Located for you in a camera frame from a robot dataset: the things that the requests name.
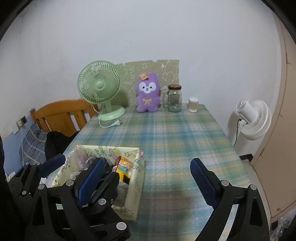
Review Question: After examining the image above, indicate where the black clothing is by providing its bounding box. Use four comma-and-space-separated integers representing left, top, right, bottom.
45, 131, 80, 161

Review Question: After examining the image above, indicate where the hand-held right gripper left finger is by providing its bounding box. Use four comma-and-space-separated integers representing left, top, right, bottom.
29, 158, 105, 241

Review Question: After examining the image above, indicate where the green patterned board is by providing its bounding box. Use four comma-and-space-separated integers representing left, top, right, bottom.
115, 60, 179, 107

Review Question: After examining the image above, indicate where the white charging cable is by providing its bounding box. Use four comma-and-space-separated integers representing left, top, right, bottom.
19, 126, 24, 163

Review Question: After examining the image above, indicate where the pink striped packet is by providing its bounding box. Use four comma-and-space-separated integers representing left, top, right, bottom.
69, 148, 89, 167

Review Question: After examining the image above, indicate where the beige door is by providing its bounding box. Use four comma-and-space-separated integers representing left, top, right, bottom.
251, 14, 296, 220

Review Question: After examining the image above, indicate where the white standing fan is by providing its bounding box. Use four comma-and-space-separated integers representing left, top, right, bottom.
232, 100, 272, 146

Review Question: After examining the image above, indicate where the grey plaid bedding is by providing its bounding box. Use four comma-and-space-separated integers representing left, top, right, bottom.
18, 128, 50, 165

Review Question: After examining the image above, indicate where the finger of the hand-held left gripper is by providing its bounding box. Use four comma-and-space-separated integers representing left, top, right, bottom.
9, 153, 66, 197
90, 172, 120, 207

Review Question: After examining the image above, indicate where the dark grey drawstring pouch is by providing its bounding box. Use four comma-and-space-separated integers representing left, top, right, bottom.
103, 158, 114, 174

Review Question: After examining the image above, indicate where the pile of clear plastic bags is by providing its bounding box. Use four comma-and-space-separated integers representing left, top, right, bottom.
270, 213, 296, 239

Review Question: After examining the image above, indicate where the cotton swab container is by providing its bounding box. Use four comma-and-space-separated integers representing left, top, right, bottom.
188, 97, 199, 113

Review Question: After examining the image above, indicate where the glass jar mug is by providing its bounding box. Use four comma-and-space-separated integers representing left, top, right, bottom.
162, 85, 183, 113

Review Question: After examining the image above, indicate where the cartoon print storage box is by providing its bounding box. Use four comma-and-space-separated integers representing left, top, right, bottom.
51, 145, 146, 220

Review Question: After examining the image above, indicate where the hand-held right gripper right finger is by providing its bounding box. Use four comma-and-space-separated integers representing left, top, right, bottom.
190, 158, 270, 241

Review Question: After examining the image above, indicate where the purple plush toy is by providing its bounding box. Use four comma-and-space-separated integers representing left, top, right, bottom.
135, 72, 162, 113

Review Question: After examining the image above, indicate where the green desk fan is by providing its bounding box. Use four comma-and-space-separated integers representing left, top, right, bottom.
77, 60, 126, 128

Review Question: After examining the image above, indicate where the colourful cartoon tissue packet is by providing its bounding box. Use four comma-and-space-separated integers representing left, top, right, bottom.
115, 156, 136, 179

